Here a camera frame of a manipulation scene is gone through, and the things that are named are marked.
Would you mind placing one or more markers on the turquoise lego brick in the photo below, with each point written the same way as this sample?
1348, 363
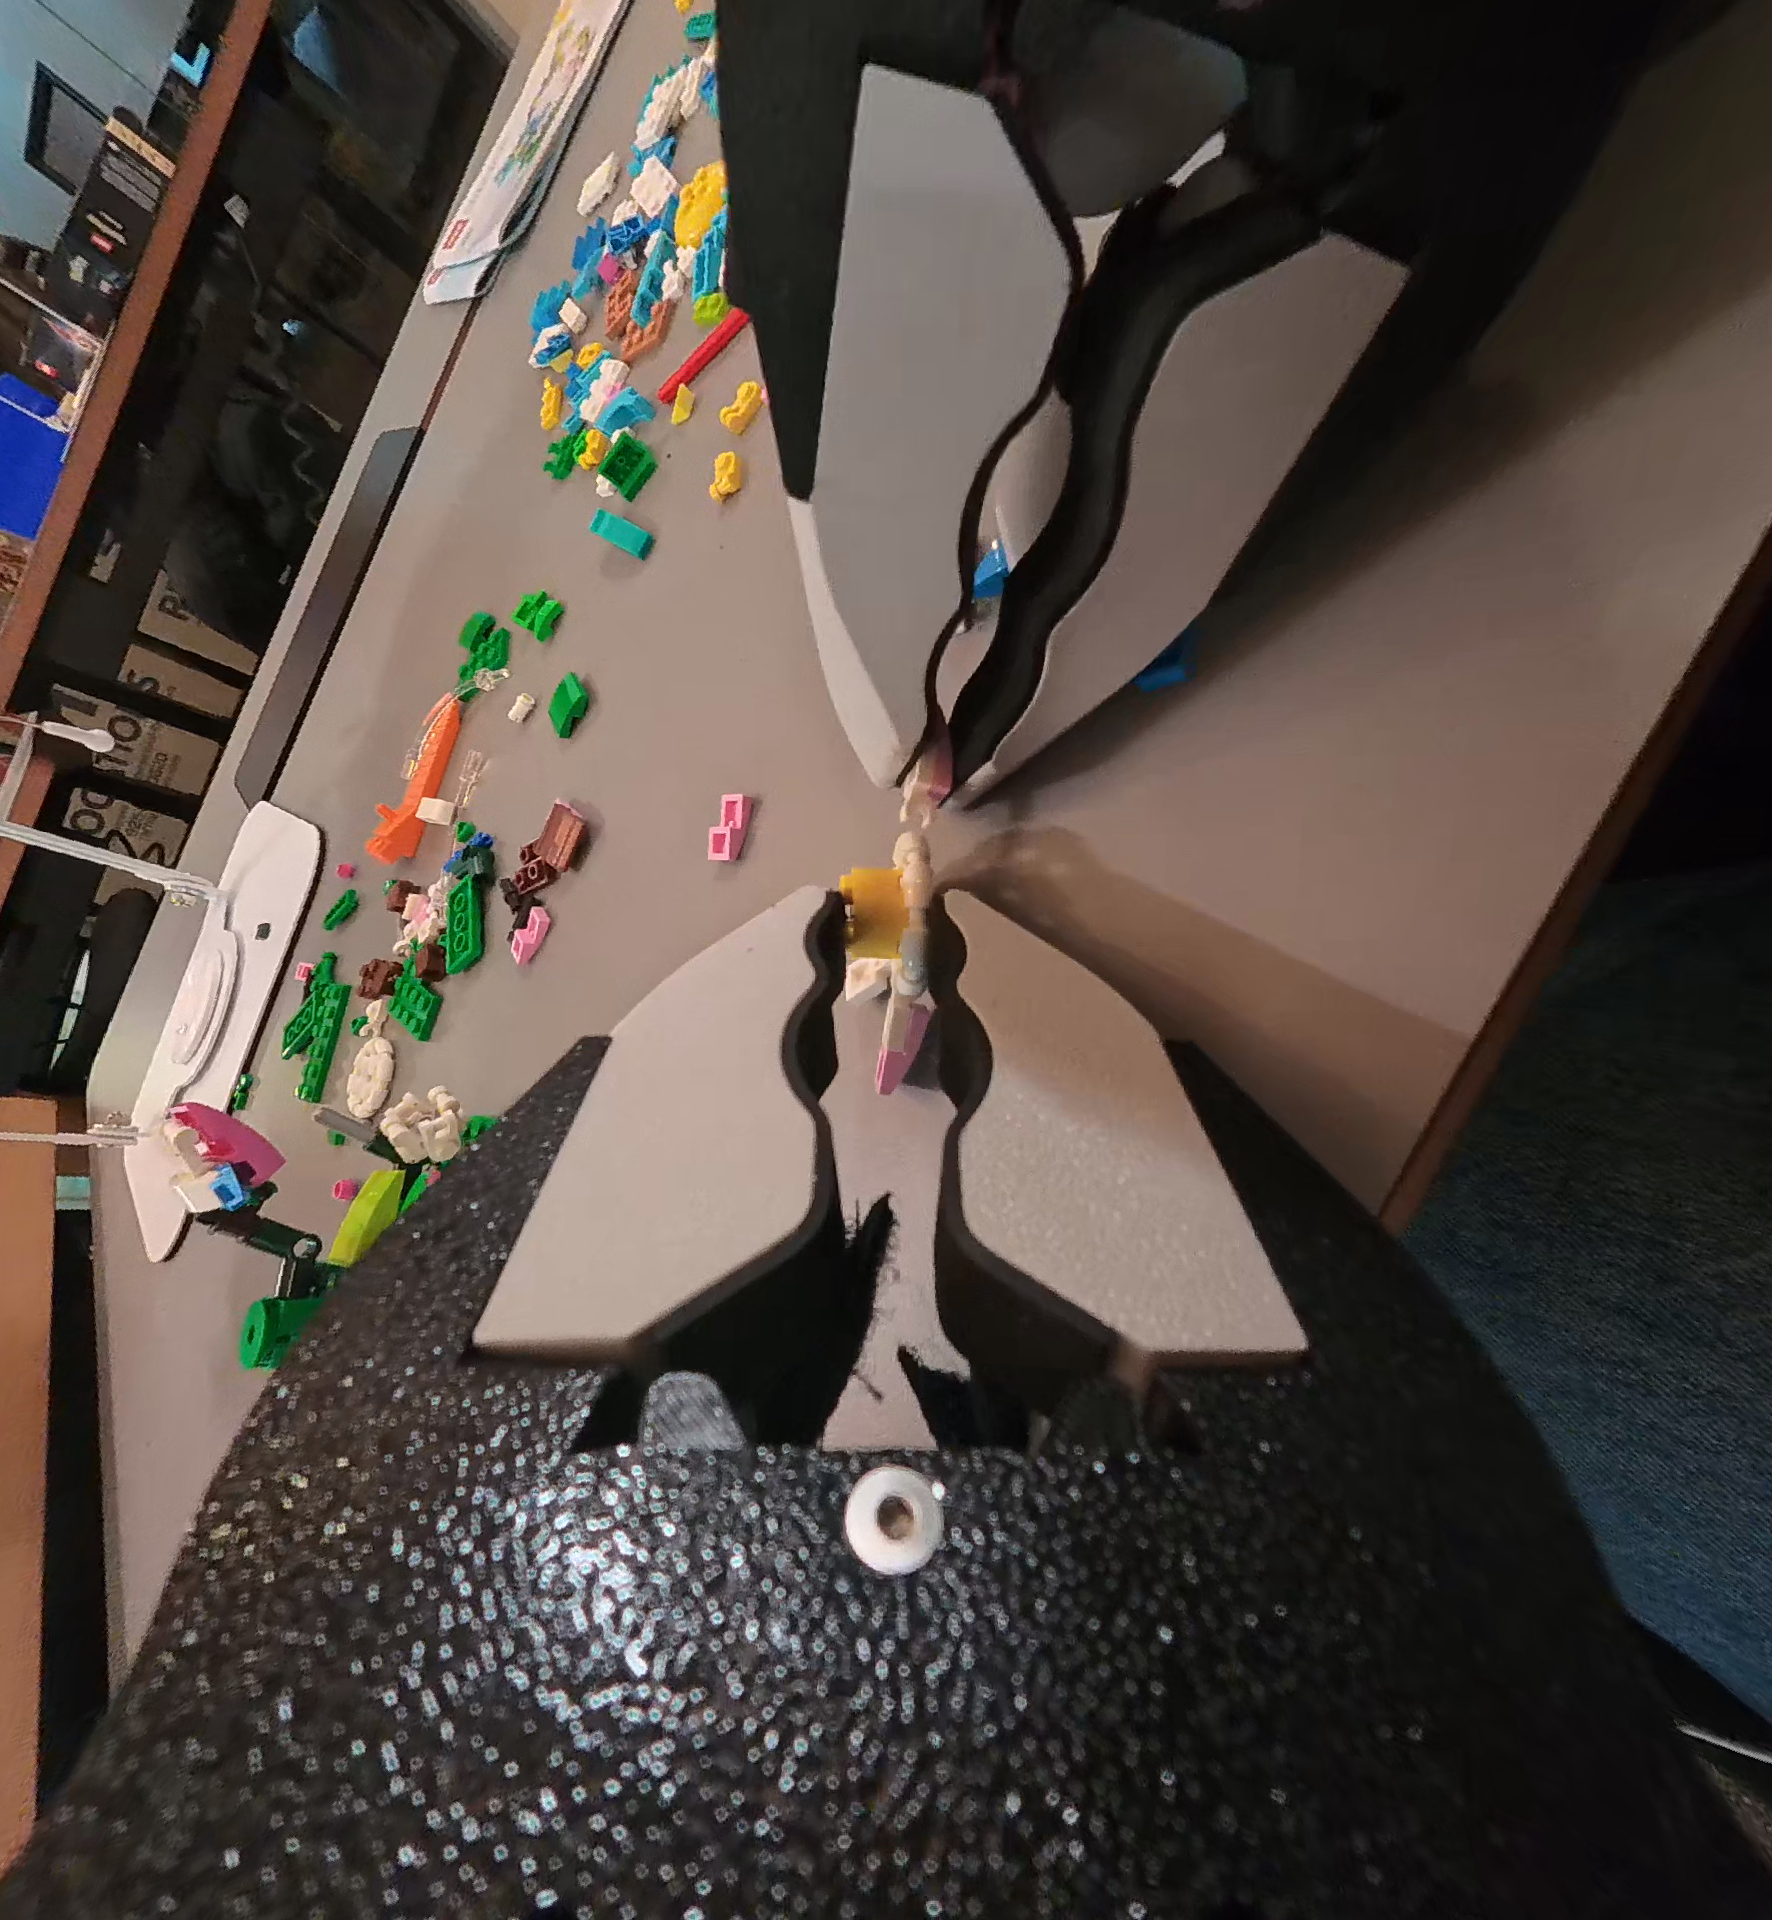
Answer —
620, 530

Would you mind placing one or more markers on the cluster of green white lego pieces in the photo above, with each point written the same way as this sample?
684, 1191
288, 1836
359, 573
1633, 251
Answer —
458, 922

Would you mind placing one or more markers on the cardboard box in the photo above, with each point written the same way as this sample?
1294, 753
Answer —
183, 659

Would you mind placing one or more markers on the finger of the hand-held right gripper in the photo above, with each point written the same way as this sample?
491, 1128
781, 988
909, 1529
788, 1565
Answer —
917, 332
1246, 435

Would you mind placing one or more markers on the brown lego piece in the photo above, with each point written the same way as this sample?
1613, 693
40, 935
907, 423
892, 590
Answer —
557, 833

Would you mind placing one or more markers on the small lego figure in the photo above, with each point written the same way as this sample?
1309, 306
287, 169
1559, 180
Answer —
875, 896

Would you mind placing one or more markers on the small pink lego piece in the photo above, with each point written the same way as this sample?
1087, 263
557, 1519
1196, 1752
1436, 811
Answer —
532, 938

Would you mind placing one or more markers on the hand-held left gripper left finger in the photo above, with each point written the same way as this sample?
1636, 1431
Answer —
676, 1156

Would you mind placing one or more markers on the blue storage bin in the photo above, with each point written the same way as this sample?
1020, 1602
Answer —
10, 465

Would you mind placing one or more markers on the blue lego brick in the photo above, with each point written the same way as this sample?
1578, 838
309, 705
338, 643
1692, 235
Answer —
990, 577
1165, 664

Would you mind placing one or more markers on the silver computer monitor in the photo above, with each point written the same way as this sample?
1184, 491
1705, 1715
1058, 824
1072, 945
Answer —
331, 601

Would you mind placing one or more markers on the lime green lego piece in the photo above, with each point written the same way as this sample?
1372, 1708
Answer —
368, 1219

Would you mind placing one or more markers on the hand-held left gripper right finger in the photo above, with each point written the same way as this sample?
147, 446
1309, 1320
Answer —
1125, 1201

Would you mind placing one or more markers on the pink lego brick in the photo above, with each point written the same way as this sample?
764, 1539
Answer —
726, 842

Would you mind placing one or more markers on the pink white lego flower build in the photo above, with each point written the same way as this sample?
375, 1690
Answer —
220, 1156

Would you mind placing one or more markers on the blue denim cloth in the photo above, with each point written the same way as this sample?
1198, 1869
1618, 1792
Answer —
1652, 1320

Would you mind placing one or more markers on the green lego stem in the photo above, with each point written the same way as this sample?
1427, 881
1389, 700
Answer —
273, 1329

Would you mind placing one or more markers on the orange lego carrot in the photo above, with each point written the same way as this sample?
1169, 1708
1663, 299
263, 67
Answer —
430, 765

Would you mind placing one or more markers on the silver monitor stand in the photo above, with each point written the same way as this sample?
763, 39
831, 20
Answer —
264, 886

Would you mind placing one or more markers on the pile of assorted lego bricks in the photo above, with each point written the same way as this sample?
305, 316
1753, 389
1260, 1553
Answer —
646, 256

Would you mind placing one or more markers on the lego instruction booklet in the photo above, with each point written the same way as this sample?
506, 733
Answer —
541, 136

